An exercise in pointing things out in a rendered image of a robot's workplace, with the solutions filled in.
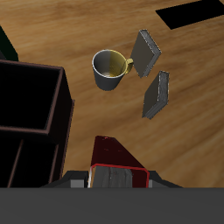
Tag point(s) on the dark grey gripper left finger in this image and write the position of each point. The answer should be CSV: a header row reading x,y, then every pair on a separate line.
x,y
74,178

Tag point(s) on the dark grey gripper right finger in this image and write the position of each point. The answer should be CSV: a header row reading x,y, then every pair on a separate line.
x,y
159,180

